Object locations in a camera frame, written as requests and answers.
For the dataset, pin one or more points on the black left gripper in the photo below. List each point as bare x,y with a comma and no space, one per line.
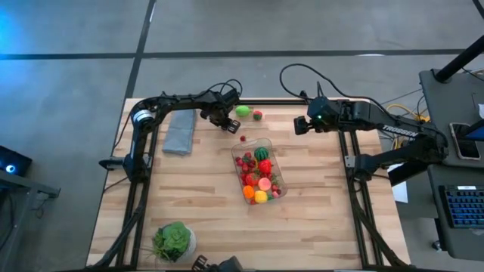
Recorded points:
217,117

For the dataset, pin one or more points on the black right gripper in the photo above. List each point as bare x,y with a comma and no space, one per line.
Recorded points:
323,113

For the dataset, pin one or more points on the green lime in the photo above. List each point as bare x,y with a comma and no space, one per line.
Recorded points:
243,110

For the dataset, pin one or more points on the red green round fruit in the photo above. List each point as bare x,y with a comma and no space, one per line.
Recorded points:
257,115

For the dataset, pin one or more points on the small green striped watermelon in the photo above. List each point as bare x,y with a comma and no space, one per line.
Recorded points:
261,153

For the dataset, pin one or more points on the orange fruit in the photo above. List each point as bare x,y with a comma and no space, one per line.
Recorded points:
248,192

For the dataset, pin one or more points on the pink peach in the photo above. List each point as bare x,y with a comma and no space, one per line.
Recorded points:
264,184

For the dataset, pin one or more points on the yellow lemon with green leaf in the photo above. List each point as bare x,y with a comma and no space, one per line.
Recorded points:
261,196

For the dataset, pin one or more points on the small pink red fruit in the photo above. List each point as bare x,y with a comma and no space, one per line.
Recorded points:
276,194

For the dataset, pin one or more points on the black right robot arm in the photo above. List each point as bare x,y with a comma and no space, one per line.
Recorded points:
401,130

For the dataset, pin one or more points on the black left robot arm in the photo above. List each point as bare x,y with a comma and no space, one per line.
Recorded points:
181,100

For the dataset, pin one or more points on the clear plastic tupperware container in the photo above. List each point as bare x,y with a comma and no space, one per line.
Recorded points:
278,170

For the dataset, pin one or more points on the grey folded cloth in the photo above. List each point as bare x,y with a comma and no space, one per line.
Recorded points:
179,130

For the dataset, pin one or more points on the black desk leg bar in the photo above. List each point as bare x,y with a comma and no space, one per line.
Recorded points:
408,174

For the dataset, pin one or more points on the white paper sheet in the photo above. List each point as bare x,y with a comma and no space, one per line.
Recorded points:
401,192

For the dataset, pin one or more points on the grey desk top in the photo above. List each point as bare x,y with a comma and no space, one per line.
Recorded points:
438,106

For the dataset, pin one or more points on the green plant in white pot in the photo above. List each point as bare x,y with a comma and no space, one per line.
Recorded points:
174,242

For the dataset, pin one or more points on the black smartphone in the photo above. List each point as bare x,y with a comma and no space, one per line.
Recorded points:
464,141

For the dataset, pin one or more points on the black pole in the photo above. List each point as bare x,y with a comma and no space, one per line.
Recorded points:
457,60

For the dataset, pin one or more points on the black grid-faced device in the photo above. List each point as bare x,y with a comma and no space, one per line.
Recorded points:
227,264

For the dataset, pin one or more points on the black backlit keyboard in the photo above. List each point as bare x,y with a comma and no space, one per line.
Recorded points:
465,208

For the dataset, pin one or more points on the black caster wheel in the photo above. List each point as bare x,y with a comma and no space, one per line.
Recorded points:
437,246

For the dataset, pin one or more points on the grey keyboard desk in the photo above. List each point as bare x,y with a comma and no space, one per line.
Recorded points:
453,242

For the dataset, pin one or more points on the black box with blue light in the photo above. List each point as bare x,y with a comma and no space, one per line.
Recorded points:
20,160

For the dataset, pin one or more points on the grey metal stand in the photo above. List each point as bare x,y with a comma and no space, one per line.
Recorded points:
22,185

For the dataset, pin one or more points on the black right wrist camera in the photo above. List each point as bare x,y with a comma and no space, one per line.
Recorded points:
301,125

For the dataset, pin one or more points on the black metal table frame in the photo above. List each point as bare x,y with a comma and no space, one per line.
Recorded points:
264,102

